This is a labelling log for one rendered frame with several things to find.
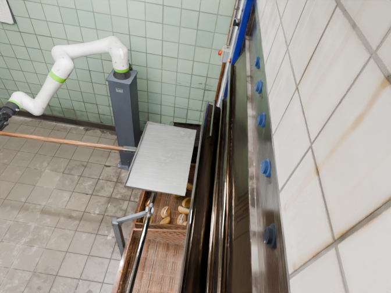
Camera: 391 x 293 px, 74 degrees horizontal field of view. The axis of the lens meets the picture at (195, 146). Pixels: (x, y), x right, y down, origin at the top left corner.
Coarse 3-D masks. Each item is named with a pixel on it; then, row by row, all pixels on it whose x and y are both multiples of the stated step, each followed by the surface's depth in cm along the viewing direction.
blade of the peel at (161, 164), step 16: (144, 128) 183; (160, 128) 188; (176, 128) 188; (144, 144) 177; (160, 144) 178; (176, 144) 178; (192, 144) 179; (144, 160) 168; (160, 160) 168; (176, 160) 169; (128, 176) 158; (144, 176) 160; (160, 176) 160; (176, 176) 161; (176, 192) 153
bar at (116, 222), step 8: (152, 192) 153; (152, 200) 150; (152, 208) 147; (128, 216) 157; (136, 216) 152; (112, 224) 162; (120, 224) 165; (144, 224) 140; (120, 232) 174; (144, 232) 137; (120, 240) 181; (144, 240) 135; (120, 248) 193; (136, 256) 129; (136, 264) 126; (136, 272) 124; (128, 288) 119
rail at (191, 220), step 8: (208, 104) 170; (200, 144) 146; (200, 152) 142; (200, 160) 138; (200, 168) 135; (192, 200) 123; (192, 208) 119; (192, 216) 117; (192, 224) 114; (192, 232) 112; (184, 256) 106; (184, 264) 103; (184, 272) 101; (184, 280) 99; (184, 288) 98
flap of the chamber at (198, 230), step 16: (208, 112) 168; (208, 128) 158; (208, 144) 150; (208, 160) 143; (208, 176) 136; (192, 192) 128; (208, 192) 130; (208, 208) 124; (208, 224) 119; (192, 240) 112; (208, 240) 115; (192, 256) 108; (192, 272) 104; (192, 288) 100
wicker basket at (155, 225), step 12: (192, 168) 218; (192, 180) 232; (144, 192) 202; (144, 204) 211; (156, 204) 213; (168, 204) 214; (144, 216) 204; (168, 216) 207; (156, 228) 188; (168, 228) 185; (180, 228) 183
